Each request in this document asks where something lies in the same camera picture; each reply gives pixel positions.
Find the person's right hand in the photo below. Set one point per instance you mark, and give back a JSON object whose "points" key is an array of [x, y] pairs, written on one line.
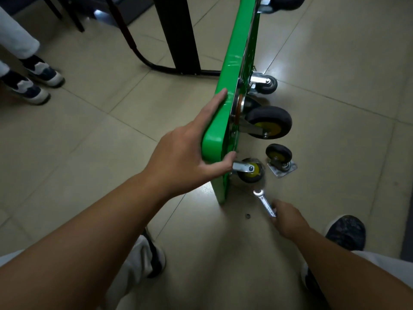
{"points": [[288, 222]]}

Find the person's left hand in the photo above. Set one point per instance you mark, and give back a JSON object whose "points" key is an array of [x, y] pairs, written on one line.
{"points": [[180, 161]]}

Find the silver wrench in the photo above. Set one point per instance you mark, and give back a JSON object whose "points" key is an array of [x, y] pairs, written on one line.
{"points": [[265, 203]]}

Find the green platform trolley deck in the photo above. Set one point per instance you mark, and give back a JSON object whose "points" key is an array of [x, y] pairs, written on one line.
{"points": [[232, 77]]}

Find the person's left forearm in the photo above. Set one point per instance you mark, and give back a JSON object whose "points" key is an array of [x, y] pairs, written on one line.
{"points": [[74, 251]]}

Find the person's right forearm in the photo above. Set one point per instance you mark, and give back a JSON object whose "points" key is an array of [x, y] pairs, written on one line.
{"points": [[348, 277]]}

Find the person's dark shoe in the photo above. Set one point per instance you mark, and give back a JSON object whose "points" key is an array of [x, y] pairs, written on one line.
{"points": [[158, 258], [347, 232]]}

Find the person's light trousers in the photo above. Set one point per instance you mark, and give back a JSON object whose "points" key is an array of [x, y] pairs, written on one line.
{"points": [[135, 264]]}

